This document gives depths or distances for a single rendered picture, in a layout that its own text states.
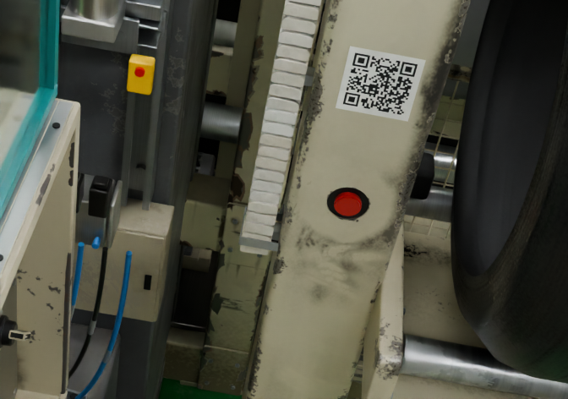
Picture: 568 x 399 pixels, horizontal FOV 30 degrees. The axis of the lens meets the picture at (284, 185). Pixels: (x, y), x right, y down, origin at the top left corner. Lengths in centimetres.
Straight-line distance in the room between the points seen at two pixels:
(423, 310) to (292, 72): 48
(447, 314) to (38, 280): 62
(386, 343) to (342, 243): 12
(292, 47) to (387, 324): 34
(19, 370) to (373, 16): 50
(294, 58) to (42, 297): 34
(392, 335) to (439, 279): 31
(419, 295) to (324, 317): 21
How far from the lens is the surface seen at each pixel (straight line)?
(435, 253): 152
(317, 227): 118
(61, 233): 97
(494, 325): 109
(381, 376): 118
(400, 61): 105
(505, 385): 125
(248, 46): 195
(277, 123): 111
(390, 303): 122
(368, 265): 122
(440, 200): 143
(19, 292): 104
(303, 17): 104
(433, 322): 142
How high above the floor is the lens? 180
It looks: 40 degrees down
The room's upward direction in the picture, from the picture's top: 12 degrees clockwise
